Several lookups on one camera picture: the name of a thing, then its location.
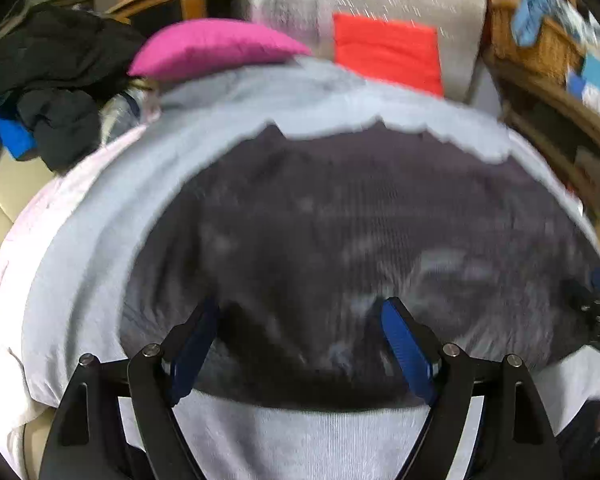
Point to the dark grey garment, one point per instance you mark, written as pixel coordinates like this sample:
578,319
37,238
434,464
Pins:
298,240

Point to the blue jacket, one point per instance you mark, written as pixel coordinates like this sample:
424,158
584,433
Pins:
17,140

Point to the red square cushion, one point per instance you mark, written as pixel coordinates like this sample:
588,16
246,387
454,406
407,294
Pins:
403,53

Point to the cream leather seat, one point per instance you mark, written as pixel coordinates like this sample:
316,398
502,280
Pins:
19,182

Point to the light blue cloth in basket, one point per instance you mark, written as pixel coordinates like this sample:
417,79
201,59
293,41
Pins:
527,21

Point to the pink cushion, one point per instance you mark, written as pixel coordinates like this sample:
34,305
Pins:
193,48

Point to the light grey bed blanket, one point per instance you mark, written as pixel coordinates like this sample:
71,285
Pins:
75,296

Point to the wicker basket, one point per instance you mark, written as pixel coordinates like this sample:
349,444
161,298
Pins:
551,55

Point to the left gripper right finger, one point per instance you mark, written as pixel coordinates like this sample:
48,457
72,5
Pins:
514,439

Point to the black clothes pile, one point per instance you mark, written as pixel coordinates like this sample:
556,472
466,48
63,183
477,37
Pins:
57,69

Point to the wooden shelf unit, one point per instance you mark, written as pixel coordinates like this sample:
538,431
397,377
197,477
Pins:
562,129

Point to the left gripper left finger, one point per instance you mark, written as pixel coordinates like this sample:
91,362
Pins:
115,419

